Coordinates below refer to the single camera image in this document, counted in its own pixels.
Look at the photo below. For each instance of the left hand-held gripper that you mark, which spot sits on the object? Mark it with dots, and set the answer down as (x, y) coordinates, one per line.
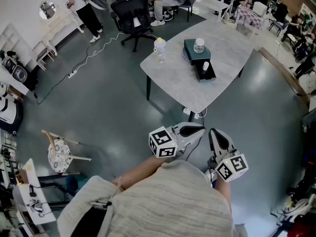
(163, 142)

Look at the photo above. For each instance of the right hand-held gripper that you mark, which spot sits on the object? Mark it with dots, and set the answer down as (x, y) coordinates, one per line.
(232, 168)

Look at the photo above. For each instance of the black tray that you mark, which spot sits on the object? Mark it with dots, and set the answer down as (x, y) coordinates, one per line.
(206, 76)

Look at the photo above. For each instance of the person's left forearm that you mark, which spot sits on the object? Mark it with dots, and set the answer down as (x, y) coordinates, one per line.
(140, 171)

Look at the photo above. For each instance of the person's right forearm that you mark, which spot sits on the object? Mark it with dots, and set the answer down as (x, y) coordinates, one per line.
(223, 191)

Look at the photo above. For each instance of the dark teal box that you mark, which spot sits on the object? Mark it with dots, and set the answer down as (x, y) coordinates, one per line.
(188, 46)

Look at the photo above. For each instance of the black table leg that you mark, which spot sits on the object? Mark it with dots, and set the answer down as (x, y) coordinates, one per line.
(148, 88)
(191, 117)

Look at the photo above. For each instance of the white power strip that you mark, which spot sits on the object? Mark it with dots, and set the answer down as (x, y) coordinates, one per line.
(190, 112)
(72, 74)

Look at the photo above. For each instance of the person's grey shirt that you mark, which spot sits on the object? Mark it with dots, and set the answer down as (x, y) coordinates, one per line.
(160, 201)

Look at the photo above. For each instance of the clear glass jar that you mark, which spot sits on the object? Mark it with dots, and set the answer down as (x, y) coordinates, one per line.
(199, 45)

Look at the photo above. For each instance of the clear bottle with yellow lid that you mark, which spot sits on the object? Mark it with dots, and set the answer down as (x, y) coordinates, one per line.
(160, 49)

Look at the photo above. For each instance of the checkered tablecloth table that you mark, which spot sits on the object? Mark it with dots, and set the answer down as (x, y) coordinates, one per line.
(249, 17)

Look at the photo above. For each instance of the black office chair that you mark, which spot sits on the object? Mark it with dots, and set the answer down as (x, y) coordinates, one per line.
(132, 13)

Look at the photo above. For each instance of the wooden chair with floral cushion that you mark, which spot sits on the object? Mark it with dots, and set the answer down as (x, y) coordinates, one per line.
(58, 155)

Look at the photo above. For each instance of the white chair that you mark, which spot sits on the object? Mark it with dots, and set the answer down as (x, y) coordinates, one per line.
(42, 55)

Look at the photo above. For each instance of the white vanity table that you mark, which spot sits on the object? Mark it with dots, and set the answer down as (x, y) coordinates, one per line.
(59, 26)

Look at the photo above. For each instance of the white desk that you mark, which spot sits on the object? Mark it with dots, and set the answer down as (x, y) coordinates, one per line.
(32, 194)

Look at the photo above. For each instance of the white floor appliance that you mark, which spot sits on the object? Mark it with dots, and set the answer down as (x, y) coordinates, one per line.
(8, 115)

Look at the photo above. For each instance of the round mirror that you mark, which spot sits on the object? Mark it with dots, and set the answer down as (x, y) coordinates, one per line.
(47, 10)

